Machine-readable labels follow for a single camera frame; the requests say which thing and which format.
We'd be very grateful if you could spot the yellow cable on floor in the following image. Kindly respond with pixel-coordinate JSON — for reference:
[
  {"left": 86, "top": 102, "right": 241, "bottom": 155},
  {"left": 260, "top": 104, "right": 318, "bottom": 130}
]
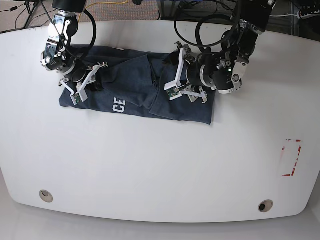
[{"left": 78, "top": 0, "right": 130, "bottom": 24}]

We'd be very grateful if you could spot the dark blue t-shirt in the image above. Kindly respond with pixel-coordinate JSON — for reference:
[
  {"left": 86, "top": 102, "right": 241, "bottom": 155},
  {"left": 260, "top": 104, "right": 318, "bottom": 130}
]
[{"left": 59, "top": 46, "right": 215, "bottom": 125}]

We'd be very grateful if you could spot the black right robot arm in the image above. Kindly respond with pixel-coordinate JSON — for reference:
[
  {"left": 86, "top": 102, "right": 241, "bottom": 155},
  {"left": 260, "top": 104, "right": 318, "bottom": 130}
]
[{"left": 41, "top": 0, "right": 103, "bottom": 88}]

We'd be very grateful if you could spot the aluminium frame stand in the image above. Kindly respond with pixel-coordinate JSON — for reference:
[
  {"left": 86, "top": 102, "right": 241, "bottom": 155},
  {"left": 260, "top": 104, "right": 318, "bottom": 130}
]
[{"left": 157, "top": 0, "right": 181, "bottom": 20}]

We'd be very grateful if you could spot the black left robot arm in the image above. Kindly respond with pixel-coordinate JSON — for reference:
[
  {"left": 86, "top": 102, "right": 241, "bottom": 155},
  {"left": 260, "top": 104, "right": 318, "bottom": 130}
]
[{"left": 164, "top": 0, "right": 276, "bottom": 100}]

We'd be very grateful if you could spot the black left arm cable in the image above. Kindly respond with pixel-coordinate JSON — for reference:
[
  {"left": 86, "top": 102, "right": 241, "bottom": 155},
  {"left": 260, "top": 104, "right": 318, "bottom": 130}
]
[{"left": 173, "top": 0, "right": 241, "bottom": 55}]

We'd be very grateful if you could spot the red tape rectangle marking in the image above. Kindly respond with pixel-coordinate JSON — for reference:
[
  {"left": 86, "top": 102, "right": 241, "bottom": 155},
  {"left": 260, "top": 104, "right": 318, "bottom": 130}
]
[{"left": 279, "top": 139, "right": 302, "bottom": 177}]

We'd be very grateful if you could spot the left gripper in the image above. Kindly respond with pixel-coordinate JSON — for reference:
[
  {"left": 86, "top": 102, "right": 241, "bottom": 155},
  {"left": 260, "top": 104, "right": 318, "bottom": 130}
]
[{"left": 162, "top": 51, "right": 203, "bottom": 87}]

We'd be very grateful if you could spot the white power strip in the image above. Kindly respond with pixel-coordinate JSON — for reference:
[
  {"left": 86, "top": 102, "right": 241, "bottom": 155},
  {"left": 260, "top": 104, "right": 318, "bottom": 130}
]
[{"left": 297, "top": 5, "right": 320, "bottom": 20}]

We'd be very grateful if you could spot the black tripod leg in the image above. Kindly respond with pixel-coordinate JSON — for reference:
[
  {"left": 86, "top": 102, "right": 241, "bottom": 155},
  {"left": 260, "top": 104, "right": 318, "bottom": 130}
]
[{"left": 22, "top": 0, "right": 40, "bottom": 30}]

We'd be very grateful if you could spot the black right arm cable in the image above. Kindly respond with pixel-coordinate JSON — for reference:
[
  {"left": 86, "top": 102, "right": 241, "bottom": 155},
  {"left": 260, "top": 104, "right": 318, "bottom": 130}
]
[{"left": 37, "top": 0, "right": 97, "bottom": 66}]

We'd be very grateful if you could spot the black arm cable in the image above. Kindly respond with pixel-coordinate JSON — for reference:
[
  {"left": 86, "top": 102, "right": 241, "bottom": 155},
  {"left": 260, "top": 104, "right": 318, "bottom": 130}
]
[
  {"left": 173, "top": 0, "right": 241, "bottom": 55},
  {"left": 37, "top": 0, "right": 97, "bottom": 66}
]

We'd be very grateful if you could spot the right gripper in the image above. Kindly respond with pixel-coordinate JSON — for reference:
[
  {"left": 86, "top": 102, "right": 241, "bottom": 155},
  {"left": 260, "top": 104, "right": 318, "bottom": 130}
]
[{"left": 66, "top": 65, "right": 104, "bottom": 92}]

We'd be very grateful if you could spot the table cable grommet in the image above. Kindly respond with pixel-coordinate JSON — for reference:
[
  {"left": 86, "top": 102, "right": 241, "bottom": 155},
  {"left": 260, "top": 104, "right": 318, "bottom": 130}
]
[
  {"left": 39, "top": 190, "right": 54, "bottom": 203},
  {"left": 258, "top": 199, "right": 274, "bottom": 213}
]

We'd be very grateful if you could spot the right table cable grommet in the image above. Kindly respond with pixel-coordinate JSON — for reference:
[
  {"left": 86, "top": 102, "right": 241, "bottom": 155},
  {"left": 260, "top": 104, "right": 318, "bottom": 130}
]
[{"left": 258, "top": 199, "right": 274, "bottom": 213}]

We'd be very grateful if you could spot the left table cable grommet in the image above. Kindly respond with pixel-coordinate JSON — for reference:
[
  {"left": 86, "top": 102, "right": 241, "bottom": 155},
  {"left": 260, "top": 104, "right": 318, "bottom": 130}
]
[{"left": 39, "top": 190, "right": 54, "bottom": 203}]

